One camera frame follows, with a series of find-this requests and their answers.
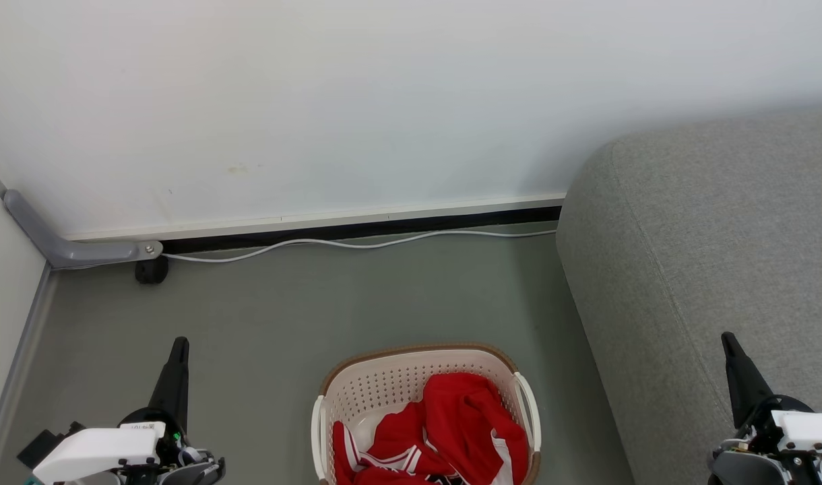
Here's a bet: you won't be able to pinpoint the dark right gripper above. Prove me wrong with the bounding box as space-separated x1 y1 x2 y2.
721 331 817 443

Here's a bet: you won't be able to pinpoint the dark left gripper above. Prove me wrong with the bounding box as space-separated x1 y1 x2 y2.
119 337 190 449

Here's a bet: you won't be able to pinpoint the red white striped garment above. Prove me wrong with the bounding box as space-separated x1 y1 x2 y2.
332 403 455 485

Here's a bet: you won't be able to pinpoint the red shorts with white trim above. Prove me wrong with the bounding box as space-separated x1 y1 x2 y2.
421 372 530 485

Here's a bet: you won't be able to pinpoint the grey fabric sofa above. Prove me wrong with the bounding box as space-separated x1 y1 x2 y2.
556 111 822 485

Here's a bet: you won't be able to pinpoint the black caster wheel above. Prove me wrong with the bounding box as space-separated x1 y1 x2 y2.
135 256 170 285

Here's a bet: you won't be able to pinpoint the grey metal support leg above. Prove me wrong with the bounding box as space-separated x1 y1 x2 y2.
3 189 164 271

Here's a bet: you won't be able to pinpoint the white perforated laundry basket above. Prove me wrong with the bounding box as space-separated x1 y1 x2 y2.
311 342 542 485

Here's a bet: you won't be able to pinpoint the white black baseboard strip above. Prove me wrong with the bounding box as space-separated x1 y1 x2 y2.
64 193 567 255

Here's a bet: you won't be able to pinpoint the white floor cable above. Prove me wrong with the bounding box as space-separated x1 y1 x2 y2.
162 228 559 264

